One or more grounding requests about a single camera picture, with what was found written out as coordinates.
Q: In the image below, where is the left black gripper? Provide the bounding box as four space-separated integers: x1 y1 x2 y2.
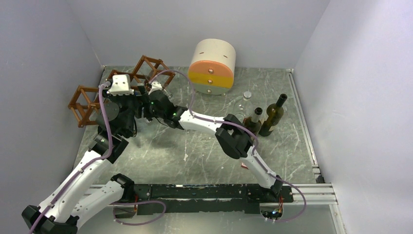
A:
98 80 149 134

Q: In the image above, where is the brown wooden wine rack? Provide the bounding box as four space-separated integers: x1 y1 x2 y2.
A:
68 55 169 128

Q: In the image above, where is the clear bottle silver cap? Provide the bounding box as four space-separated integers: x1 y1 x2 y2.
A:
231 91 252 123

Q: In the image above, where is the dark brown wine bottle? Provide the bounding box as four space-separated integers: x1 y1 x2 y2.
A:
243 107 263 136

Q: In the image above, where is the olive green wine bottle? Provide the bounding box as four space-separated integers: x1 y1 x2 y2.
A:
259 94 288 137

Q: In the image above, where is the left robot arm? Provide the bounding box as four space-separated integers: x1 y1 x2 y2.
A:
22 82 149 234

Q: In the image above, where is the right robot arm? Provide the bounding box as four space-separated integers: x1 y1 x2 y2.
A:
142 90 283 202

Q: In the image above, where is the cylindrical drawer cabinet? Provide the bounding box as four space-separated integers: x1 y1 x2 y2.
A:
188 39 236 96

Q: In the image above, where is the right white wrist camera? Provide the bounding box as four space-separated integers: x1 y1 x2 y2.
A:
149 81 163 95

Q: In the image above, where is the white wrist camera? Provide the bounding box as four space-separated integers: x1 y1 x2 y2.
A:
107 74 134 96
149 81 163 95

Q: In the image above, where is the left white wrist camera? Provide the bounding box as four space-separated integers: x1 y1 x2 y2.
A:
107 74 134 96

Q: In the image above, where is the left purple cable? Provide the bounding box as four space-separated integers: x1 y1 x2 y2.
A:
27 81 114 234

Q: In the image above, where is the black base frame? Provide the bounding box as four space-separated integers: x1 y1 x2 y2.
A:
111 174 294 217

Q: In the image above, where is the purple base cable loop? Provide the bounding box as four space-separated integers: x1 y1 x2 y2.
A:
111 200 167 226

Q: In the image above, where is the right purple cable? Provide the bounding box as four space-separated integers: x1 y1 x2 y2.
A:
150 70 306 223

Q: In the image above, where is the aluminium rail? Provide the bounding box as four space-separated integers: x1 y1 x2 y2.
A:
87 182 338 207

